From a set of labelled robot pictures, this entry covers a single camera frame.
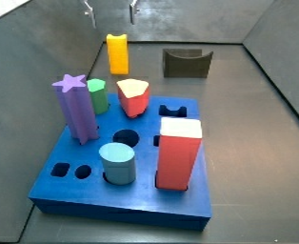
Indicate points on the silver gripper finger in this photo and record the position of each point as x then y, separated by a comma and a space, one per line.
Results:
132, 11
89, 11

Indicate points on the yellow arch block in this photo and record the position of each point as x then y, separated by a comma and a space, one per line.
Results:
117, 53

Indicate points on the black curved fixture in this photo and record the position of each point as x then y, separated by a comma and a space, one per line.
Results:
185, 63

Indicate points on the green hexagonal prism block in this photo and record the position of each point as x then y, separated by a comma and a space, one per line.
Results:
98, 95

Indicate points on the purple star prism block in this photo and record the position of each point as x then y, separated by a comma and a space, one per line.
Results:
77, 107

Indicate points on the red rounded triangle block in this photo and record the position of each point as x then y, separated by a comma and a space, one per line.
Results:
133, 95

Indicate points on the tall red rectangular block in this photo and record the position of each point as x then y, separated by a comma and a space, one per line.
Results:
178, 145

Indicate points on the light blue cylinder block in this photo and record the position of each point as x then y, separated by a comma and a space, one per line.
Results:
117, 159

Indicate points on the blue shape sorter base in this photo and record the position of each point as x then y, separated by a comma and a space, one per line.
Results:
104, 179

